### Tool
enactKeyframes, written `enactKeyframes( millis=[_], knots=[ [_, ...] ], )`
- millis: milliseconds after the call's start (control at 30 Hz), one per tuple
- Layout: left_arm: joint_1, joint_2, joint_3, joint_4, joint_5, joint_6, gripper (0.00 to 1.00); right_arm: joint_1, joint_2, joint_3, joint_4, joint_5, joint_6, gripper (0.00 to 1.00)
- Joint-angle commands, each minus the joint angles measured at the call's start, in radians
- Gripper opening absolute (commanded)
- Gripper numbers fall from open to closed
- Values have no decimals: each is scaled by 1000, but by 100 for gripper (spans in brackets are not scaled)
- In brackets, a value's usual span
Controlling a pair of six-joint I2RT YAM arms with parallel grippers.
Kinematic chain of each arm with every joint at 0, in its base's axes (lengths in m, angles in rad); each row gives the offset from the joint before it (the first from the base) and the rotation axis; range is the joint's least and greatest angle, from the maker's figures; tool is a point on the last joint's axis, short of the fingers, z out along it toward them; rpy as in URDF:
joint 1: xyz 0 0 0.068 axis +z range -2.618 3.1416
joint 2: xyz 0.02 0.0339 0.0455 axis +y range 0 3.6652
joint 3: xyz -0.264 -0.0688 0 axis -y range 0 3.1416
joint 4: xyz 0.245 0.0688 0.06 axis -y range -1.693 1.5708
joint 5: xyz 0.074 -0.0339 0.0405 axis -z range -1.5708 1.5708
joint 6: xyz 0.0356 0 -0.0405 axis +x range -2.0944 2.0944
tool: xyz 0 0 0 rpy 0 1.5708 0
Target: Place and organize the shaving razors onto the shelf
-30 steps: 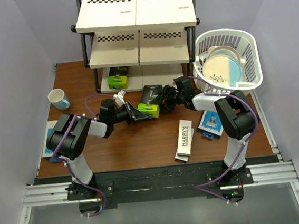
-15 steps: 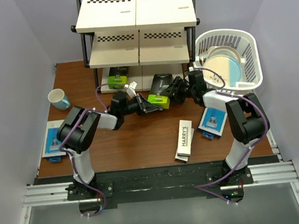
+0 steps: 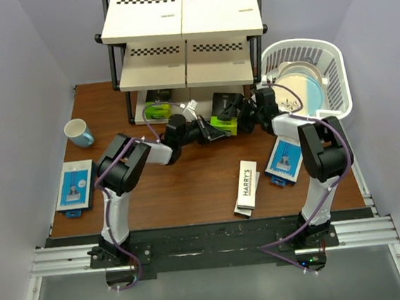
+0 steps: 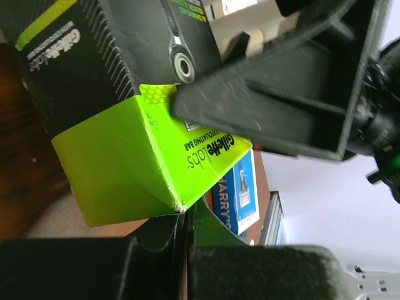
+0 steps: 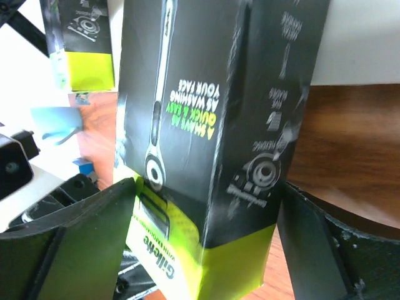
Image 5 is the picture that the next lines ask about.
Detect black green razor box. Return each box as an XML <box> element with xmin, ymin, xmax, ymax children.
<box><xmin>40</xmin><ymin>0</ymin><xmax>115</xmax><ymax>93</ymax></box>

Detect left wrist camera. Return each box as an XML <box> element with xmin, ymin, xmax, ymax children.
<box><xmin>1</xmin><ymin>126</ymin><xmax>79</xmax><ymax>232</ymax></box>

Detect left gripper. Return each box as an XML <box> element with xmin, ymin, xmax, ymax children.
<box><xmin>18</xmin><ymin>174</ymin><xmax>99</xmax><ymax>224</ymax></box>

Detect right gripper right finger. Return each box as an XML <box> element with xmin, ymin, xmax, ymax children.
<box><xmin>277</xmin><ymin>183</ymin><xmax>399</xmax><ymax>299</ymax></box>

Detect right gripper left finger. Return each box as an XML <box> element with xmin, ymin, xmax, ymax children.
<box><xmin>1</xmin><ymin>178</ymin><xmax>136</xmax><ymax>299</ymax></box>

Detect black green razor package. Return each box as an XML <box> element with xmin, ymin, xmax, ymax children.
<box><xmin>114</xmin><ymin>1</ymin><xmax>330</xmax><ymax>299</ymax></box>

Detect blue booklet at left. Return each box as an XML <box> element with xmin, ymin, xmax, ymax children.
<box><xmin>72</xmin><ymin>157</ymin><xmax>98</xmax><ymax>183</ymax></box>

